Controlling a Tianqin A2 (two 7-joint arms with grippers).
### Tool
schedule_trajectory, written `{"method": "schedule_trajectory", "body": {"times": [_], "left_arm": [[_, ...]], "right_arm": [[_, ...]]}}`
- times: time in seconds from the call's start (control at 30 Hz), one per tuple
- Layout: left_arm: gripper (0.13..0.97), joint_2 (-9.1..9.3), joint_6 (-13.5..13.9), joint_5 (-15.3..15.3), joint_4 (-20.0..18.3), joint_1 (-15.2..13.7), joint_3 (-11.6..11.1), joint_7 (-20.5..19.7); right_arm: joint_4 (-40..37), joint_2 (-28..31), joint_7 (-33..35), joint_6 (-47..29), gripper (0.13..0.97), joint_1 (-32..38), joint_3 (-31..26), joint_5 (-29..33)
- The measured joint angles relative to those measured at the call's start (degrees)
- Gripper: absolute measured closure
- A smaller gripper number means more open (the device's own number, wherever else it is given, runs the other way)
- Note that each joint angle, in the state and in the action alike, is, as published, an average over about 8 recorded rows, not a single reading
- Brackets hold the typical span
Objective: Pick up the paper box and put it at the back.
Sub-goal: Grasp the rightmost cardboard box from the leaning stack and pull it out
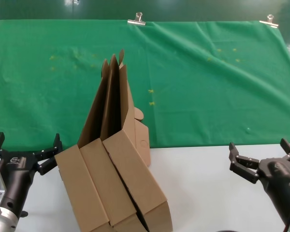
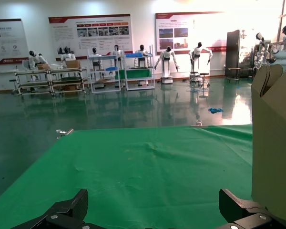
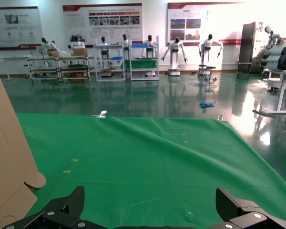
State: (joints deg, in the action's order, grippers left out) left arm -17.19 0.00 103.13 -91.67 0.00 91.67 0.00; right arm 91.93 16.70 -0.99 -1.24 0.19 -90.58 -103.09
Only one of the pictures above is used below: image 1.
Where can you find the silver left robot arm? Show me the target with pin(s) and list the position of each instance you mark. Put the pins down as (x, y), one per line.
(2, 222)

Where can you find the brown cardboard paper box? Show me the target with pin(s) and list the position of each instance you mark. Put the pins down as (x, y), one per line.
(140, 174)
(72, 174)
(104, 174)

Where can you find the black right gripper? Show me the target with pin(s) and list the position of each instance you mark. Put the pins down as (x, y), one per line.
(280, 183)

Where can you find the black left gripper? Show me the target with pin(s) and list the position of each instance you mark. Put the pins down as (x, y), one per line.
(18, 178)

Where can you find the silver binder clip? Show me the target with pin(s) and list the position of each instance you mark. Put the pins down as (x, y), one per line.
(269, 23)
(136, 21)

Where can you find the green table cloth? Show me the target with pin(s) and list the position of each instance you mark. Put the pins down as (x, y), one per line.
(195, 84)

